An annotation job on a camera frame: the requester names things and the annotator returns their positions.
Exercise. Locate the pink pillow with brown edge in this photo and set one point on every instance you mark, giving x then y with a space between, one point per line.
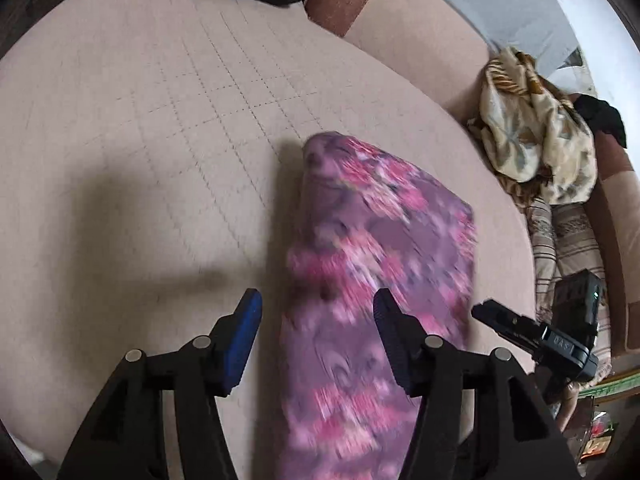
425 41

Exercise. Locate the striped beige folded cloth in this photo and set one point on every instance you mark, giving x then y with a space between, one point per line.
563 243

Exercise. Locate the right hand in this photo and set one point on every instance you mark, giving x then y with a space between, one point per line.
564 408

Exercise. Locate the purple pink floral garment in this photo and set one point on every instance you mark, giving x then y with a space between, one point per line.
367 220

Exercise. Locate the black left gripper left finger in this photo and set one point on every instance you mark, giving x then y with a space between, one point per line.
123 435

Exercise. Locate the beige floral crumpled cloth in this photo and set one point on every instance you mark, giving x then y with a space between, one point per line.
533 138

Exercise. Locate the grey pillow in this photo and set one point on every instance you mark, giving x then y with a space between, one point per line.
537 27

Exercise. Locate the pink quilted bed mattress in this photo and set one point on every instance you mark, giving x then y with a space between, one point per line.
150 164

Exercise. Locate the small black cloth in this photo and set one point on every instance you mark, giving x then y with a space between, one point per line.
601 116

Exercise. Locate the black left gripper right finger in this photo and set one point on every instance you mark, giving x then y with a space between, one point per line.
480 417

